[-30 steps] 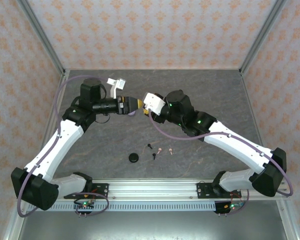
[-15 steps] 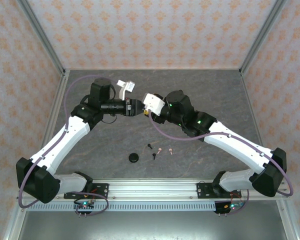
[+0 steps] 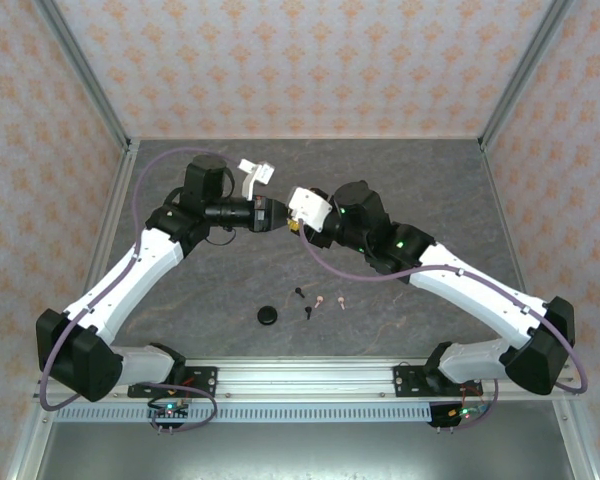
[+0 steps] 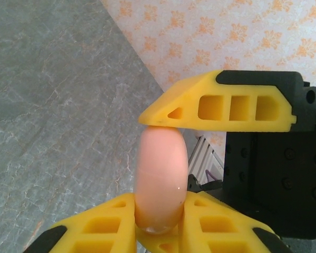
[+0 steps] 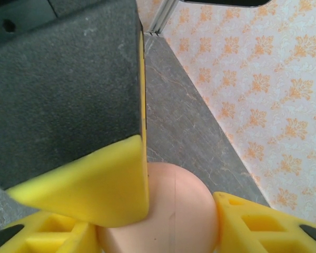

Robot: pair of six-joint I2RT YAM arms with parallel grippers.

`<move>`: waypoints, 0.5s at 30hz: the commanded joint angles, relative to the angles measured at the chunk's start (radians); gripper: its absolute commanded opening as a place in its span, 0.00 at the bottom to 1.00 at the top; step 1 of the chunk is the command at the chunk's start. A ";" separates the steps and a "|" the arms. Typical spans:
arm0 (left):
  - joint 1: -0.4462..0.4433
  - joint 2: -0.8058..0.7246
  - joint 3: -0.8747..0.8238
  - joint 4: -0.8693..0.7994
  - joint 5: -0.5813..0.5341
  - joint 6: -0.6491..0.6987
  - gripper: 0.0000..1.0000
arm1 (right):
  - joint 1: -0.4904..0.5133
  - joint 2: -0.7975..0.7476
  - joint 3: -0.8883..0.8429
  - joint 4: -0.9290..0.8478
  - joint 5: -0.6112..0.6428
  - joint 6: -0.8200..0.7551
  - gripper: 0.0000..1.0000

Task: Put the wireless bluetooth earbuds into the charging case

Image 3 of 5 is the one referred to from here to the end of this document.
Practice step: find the small controller circuit board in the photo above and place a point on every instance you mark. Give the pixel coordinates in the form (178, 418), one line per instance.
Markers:
(169, 411)
(462, 412)

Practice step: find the aluminium table edge rail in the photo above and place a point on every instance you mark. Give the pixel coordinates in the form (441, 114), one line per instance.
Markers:
(498, 200)
(115, 210)

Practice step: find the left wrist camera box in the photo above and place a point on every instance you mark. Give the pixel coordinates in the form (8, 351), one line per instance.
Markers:
(260, 172)

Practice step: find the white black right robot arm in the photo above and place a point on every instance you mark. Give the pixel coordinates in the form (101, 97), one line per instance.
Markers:
(480, 300)

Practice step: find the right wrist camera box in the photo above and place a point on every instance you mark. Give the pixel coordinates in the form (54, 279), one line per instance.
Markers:
(310, 207)

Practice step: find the grey metal panel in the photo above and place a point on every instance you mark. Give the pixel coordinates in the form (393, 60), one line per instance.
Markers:
(305, 450)

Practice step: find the aluminium frame corner post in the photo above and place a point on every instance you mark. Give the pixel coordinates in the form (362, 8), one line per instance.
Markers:
(525, 75)
(80, 70)

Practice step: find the black round charging case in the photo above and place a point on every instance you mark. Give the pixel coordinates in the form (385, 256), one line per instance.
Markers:
(267, 315)

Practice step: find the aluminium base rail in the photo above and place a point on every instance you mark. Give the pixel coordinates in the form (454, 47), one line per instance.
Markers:
(305, 380)

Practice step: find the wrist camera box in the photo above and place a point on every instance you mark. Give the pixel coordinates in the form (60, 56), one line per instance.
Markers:
(260, 172)
(310, 207)

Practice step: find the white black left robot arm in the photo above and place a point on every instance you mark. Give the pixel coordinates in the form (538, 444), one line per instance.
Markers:
(130, 285)

